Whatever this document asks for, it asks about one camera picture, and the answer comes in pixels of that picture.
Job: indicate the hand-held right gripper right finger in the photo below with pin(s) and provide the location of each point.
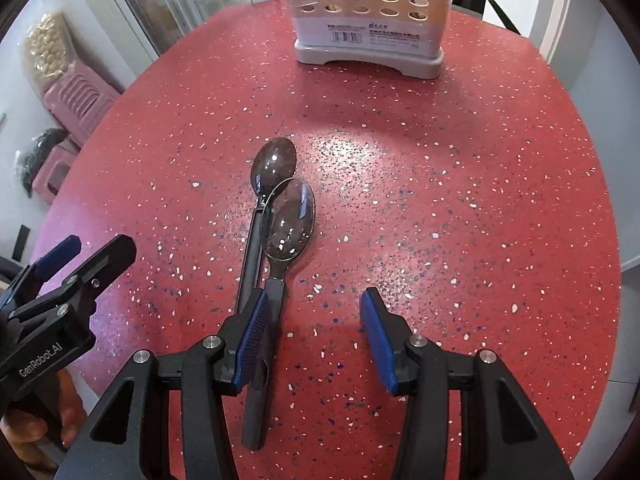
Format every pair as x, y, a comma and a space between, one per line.
377, 335

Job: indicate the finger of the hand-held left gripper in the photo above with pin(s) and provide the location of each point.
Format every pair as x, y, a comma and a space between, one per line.
107, 260
57, 257

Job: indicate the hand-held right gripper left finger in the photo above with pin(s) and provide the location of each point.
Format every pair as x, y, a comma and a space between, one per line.
252, 340

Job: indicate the beige plastic utensil holder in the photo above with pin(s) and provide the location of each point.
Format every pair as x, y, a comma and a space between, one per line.
370, 55

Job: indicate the person's left hand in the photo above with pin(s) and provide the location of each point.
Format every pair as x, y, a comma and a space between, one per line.
72, 410

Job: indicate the mauve plastic stool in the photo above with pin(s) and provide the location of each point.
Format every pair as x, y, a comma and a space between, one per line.
52, 180

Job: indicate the black plastic bag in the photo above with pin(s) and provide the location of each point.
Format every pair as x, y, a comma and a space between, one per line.
37, 152

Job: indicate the stack of pink plastic stools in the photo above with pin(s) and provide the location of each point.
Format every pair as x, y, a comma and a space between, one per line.
82, 95

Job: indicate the bag of pale nuts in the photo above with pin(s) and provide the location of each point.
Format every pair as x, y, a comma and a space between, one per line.
45, 52

